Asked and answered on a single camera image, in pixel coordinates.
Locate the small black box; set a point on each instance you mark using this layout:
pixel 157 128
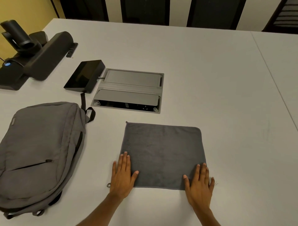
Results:
pixel 40 36

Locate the dark gray square cloth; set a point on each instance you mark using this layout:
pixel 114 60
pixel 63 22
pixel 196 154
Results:
pixel 163 153

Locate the black base with blue button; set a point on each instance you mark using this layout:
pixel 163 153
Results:
pixel 10 74

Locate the person's right thumb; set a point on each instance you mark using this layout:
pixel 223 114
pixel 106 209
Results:
pixel 187 182

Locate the black cylindrical speaker bar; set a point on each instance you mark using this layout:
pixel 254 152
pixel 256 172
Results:
pixel 50 54

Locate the person's left thumb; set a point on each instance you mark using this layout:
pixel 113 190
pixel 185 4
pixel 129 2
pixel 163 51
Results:
pixel 134 177

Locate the person's left middle finger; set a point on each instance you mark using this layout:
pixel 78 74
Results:
pixel 125 161

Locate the person's right forearm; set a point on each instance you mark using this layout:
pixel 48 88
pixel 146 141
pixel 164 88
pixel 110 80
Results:
pixel 207 217

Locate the person's left forearm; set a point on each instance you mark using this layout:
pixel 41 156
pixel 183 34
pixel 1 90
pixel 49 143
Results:
pixel 102 210

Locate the person's right middle finger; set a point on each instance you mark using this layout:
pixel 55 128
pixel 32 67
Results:
pixel 203 172

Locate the black touch panel console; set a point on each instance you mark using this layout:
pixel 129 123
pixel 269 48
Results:
pixel 81 75

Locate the person's right little finger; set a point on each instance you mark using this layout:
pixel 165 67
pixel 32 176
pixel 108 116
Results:
pixel 212 184

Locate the gray fabric backpack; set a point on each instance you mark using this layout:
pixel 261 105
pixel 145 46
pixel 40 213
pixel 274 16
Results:
pixel 39 149

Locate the person's right hand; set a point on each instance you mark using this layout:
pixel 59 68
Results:
pixel 200 193

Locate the flat black bracket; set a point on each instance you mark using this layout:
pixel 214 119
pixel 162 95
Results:
pixel 71 50

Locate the black conference camera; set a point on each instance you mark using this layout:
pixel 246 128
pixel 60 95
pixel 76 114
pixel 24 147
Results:
pixel 17 35

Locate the person's left little finger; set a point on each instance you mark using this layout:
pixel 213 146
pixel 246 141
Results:
pixel 114 169

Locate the person's left hand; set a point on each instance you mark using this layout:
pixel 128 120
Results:
pixel 121 181

